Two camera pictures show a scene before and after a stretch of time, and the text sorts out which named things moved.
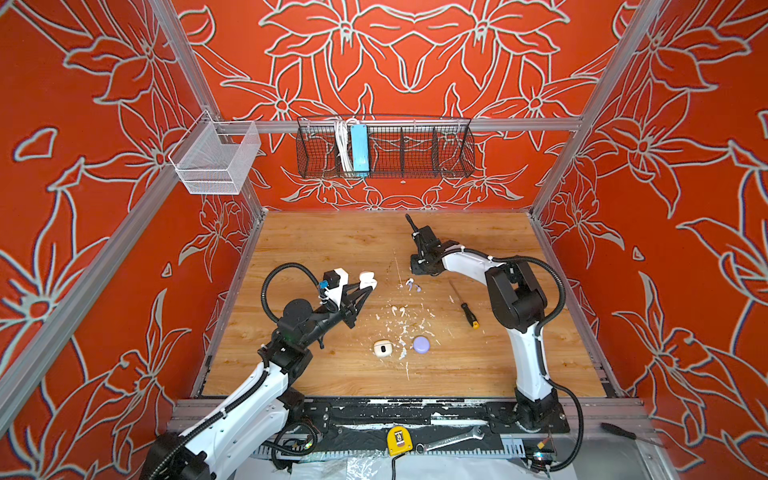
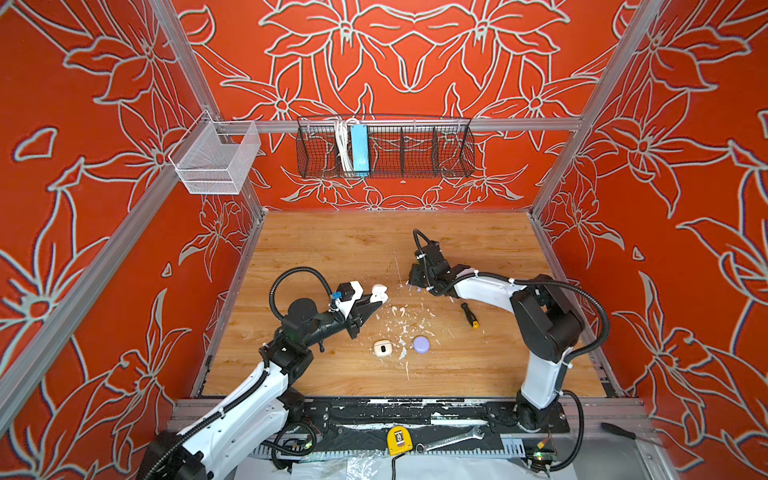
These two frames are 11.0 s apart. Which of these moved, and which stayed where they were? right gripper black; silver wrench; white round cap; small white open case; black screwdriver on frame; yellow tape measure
Moved: right gripper black; white round cap
Stayed: yellow tape measure; black screwdriver on frame; small white open case; silver wrench
